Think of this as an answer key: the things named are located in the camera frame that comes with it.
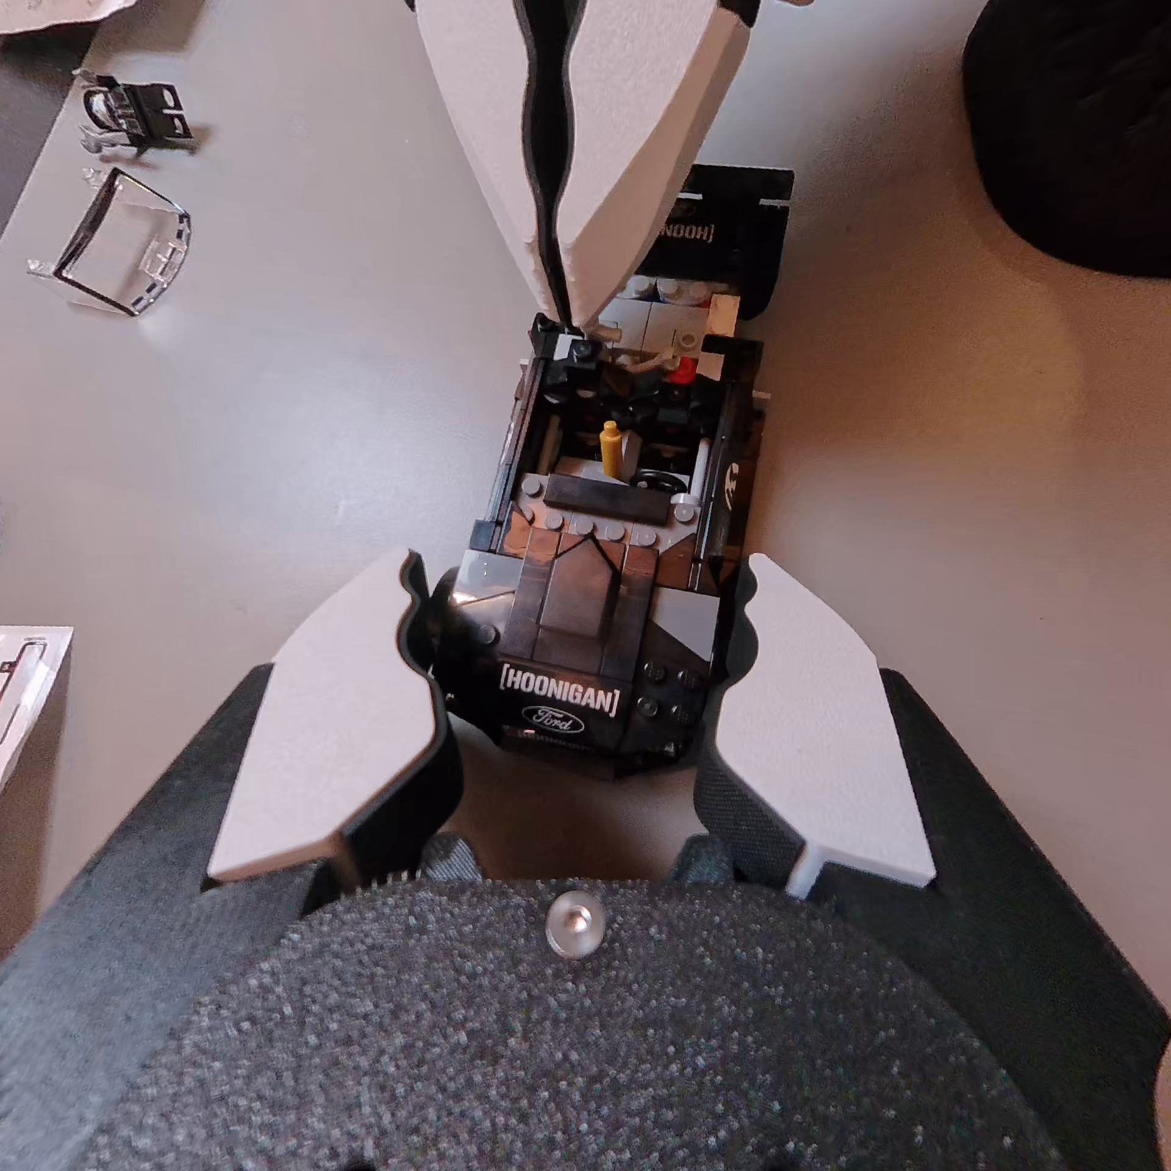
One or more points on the black lego car model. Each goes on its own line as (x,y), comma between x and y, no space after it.
(578,604)

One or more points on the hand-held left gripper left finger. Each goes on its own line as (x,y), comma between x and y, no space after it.
(340,724)

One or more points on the white sticker sheet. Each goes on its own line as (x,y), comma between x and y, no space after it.
(29,696)

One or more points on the white paper bags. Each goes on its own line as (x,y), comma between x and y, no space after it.
(57,10)

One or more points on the black mesh pad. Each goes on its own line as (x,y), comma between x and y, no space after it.
(1081,129)

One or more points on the clear lego windshield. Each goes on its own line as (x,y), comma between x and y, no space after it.
(119,247)

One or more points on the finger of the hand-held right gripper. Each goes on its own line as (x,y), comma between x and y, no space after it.
(650,111)
(480,92)

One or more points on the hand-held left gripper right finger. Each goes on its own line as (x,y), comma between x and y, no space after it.
(815,732)

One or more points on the small black lego piece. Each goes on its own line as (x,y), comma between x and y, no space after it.
(144,111)

